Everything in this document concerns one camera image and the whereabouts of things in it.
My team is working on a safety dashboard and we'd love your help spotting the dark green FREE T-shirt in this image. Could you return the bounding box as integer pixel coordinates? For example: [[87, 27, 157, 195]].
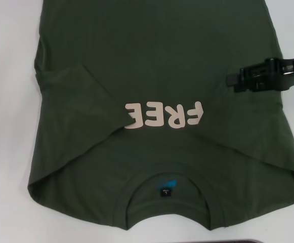
[[26, 0, 294, 225]]

